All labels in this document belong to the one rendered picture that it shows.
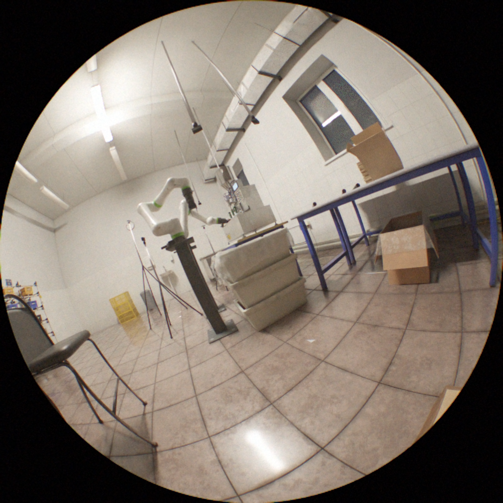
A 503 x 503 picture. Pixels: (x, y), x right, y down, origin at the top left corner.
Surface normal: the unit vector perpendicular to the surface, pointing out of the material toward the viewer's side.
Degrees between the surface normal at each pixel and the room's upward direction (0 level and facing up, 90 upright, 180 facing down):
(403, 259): 68
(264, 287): 96
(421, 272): 90
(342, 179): 90
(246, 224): 90
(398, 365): 0
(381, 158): 125
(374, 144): 139
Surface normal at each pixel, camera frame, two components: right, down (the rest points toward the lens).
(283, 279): 0.34, 0.04
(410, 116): -0.82, 0.37
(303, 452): -0.39, -0.92
